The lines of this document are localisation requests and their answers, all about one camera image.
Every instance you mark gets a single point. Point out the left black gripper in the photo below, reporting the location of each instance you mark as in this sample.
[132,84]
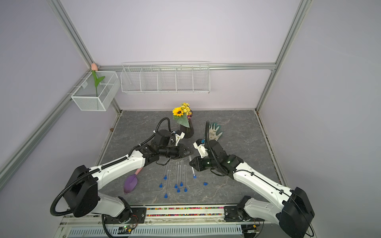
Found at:
[181,148]

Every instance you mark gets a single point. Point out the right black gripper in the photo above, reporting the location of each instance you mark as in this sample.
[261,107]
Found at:
[197,162]

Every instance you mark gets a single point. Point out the clear test tube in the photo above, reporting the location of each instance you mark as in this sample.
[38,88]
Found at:
[185,178]

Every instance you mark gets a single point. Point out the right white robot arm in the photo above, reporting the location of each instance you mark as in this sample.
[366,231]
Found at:
[289,208]

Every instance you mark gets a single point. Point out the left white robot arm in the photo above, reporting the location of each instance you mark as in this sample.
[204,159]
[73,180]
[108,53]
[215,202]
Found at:
[81,196]

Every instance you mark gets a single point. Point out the dark glass flower vase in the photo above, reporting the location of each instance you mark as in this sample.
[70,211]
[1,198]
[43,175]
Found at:
[188,131]

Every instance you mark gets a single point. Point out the yellow sunflower bouquet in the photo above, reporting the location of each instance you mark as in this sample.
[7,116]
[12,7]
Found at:
[182,115]

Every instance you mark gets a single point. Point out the green white work glove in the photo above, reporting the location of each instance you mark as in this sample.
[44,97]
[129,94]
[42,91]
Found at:
[214,132]

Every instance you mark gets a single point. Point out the green circuit board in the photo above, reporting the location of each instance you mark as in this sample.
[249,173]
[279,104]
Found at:
[125,230]

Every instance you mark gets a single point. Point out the pink artificial tulip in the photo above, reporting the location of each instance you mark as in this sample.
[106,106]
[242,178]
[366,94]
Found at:
[97,80]

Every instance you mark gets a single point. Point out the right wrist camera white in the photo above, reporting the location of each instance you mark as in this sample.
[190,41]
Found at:
[199,145]

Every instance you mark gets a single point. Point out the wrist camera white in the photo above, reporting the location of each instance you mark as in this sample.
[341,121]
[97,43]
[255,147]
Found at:
[179,137]
[199,145]

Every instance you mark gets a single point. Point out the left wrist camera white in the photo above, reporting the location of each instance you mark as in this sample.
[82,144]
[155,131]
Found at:
[179,137]

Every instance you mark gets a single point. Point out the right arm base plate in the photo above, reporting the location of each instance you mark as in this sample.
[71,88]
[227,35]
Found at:
[236,214]

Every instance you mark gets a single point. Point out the purple scoop pink handle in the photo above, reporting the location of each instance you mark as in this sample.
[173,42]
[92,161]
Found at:
[131,182]

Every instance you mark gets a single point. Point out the white vented cable duct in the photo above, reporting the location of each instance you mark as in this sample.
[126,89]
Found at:
[158,231]

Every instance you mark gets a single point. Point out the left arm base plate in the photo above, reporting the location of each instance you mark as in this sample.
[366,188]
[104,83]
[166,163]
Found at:
[135,215]

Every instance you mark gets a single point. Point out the white wire wall shelf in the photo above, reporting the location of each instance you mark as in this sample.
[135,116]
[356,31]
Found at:
[165,77]

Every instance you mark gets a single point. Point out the white mesh wall basket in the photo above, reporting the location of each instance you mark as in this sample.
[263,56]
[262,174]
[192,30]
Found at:
[85,95]

